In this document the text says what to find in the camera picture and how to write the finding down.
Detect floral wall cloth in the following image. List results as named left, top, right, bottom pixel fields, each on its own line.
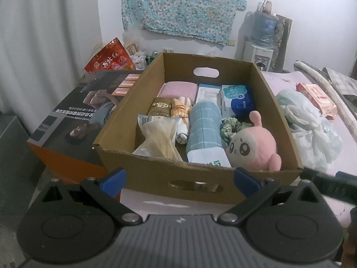
left=121, top=0, right=249, bottom=45

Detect white plastic bag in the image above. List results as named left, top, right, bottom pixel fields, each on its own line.
left=276, top=89, right=343, bottom=171

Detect green scrunchie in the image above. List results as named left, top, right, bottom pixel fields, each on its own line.
left=220, top=117, right=251, bottom=146

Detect blue and white soft packet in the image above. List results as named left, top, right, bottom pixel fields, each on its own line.
left=218, top=84, right=255, bottom=118

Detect orange and black printed box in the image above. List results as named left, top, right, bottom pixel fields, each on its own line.
left=27, top=71, right=144, bottom=185

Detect red wet wipes pack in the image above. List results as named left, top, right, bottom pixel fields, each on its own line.
left=296, top=83, right=338, bottom=120

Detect pink towel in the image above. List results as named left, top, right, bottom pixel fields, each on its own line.
left=157, top=82, right=198, bottom=107

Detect orange striped small towel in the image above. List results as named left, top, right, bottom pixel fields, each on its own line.
left=171, top=96, right=193, bottom=145

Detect checked grey cloth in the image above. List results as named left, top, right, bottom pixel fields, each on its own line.
left=322, top=67, right=357, bottom=104

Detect blue striped towel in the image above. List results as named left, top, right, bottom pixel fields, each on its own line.
left=186, top=101, right=224, bottom=153

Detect grey and white blanket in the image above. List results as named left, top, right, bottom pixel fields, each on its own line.
left=294, top=60, right=357, bottom=134

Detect blue water jug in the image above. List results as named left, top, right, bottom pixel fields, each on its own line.
left=249, top=8, right=279, bottom=48

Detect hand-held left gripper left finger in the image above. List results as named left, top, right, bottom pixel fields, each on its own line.
left=42, top=167, right=143, bottom=226

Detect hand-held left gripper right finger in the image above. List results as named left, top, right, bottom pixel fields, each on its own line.
left=218, top=167, right=321, bottom=226

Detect white tissue packet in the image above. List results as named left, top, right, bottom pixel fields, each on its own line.
left=187, top=147, right=232, bottom=168

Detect pile of bottles and wrappers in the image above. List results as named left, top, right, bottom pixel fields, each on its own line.
left=124, top=40, right=165, bottom=70

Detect brown packet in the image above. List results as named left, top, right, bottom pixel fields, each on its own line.
left=146, top=97, right=175, bottom=117

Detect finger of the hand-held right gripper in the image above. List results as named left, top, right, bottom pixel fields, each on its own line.
left=303, top=167, right=357, bottom=205

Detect light blue labelled carton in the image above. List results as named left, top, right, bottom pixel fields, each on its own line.
left=195, top=83, right=222, bottom=105

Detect brown cardboard box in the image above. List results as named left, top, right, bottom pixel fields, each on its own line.
left=93, top=52, right=304, bottom=205

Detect patterned folded board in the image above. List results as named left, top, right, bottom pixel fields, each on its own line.
left=272, top=14, right=292, bottom=71

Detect white water dispenser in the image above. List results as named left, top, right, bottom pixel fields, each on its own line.
left=243, top=40, right=275, bottom=71

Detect pink plush toy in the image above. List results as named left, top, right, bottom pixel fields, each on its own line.
left=225, top=111, right=282, bottom=171

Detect white curtain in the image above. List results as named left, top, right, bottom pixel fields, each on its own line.
left=0, top=0, right=102, bottom=123

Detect clear packet with beige cloth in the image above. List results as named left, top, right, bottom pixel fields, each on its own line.
left=132, top=114, right=185, bottom=162

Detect red snack bag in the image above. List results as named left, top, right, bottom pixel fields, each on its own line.
left=84, top=38, right=136, bottom=74

